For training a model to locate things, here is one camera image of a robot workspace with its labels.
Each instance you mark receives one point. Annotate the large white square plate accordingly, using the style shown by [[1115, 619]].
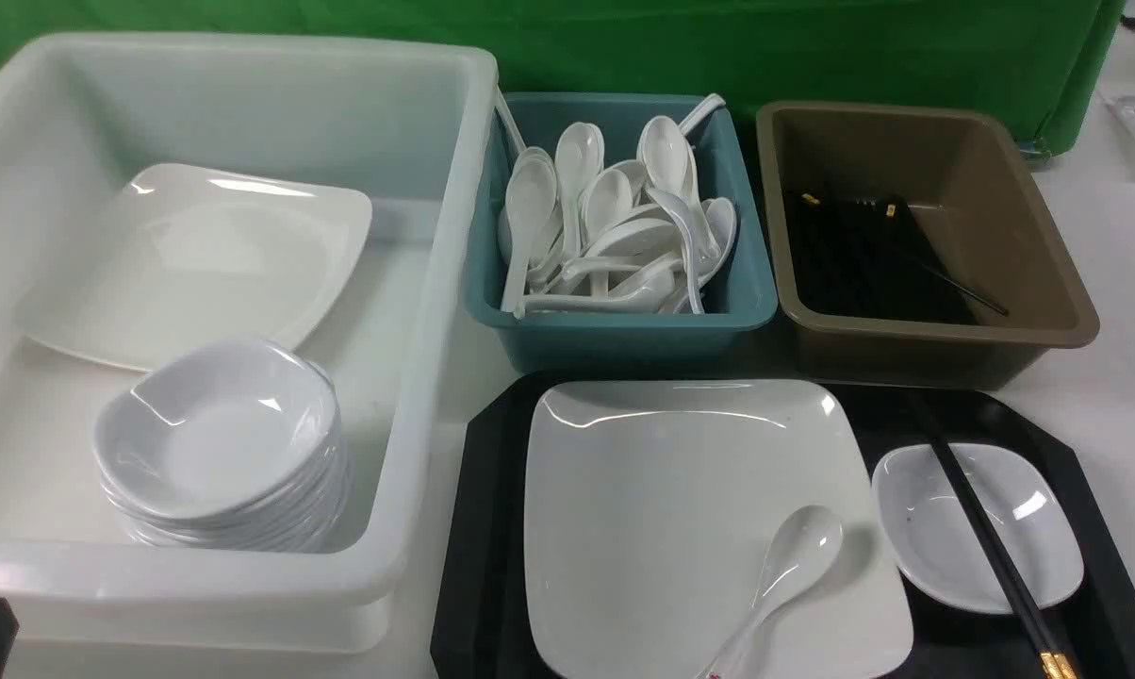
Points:
[[648, 509]]

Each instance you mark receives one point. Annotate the white ceramic soup spoon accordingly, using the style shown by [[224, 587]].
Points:
[[803, 550]]

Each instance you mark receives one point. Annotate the small white sauce dish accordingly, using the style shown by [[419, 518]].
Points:
[[934, 543]]

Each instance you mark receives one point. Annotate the black chopstick gold tip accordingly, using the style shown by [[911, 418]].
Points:
[[1054, 662]]

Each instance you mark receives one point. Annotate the white square plate in tub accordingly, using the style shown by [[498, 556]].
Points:
[[184, 255]]

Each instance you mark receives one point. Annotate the stack of white bowls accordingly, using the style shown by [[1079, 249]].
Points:
[[236, 446]]

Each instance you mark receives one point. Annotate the large white plastic tub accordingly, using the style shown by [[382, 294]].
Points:
[[406, 123]]

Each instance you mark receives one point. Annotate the pile of white spoons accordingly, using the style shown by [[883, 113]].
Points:
[[580, 235]]

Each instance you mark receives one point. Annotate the teal plastic bin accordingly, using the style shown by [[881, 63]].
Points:
[[741, 297]]

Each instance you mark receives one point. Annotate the pile of black chopsticks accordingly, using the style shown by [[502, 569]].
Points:
[[869, 258]]

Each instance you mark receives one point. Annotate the brown plastic bin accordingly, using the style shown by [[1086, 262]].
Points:
[[977, 202]]

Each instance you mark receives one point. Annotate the black serving tray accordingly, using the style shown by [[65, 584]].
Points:
[[482, 630]]

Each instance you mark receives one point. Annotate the green backdrop cloth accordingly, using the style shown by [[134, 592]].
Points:
[[1030, 64]]

